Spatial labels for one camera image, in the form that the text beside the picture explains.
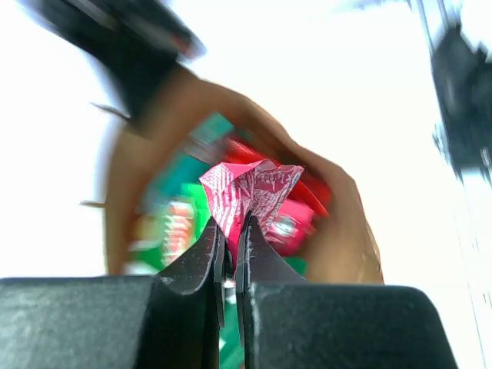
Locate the teal snack packet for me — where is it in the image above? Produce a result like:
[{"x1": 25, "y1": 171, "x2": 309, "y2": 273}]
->
[{"x1": 141, "y1": 114, "x2": 234, "y2": 210}]

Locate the red brown paper bag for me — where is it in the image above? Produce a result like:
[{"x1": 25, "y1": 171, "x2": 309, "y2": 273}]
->
[{"x1": 100, "y1": 69, "x2": 384, "y2": 284}]

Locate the green Chuby cassava chips bag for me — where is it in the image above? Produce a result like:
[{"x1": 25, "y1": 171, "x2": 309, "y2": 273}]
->
[{"x1": 127, "y1": 183, "x2": 210, "y2": 274}]

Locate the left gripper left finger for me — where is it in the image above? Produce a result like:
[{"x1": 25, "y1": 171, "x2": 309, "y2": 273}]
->
[{"x1": 1, "y1": 221, "x2": 224, "y2": 368}]

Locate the red snack packet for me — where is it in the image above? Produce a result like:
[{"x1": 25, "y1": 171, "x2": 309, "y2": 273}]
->
[{"x1": 224, "y1": 138, "x2": 332, "y2": 217}]

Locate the pink candy packet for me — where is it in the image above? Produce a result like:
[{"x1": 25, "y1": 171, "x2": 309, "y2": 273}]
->
[
  {"x1": 199, "y1": 159, "x2": 304, "y2": 250},
  {"x1": 264, "y1": 199, "x2": 315, "y2": 257}
]

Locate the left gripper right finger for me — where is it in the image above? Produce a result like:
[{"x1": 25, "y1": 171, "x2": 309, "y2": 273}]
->
[{"x1": 236, "y1": 216, "x2": 457, "y2": 369}]

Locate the right black base bracket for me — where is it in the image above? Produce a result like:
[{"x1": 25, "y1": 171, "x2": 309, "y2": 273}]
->
[{"x1": 431, "y1": 22, "x2": 491, "y2": 178}]

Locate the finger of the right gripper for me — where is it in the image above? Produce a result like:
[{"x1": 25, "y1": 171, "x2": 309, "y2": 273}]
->
[{"x1": 22, "y1": 0, "x2": 205, "y2": 118}]

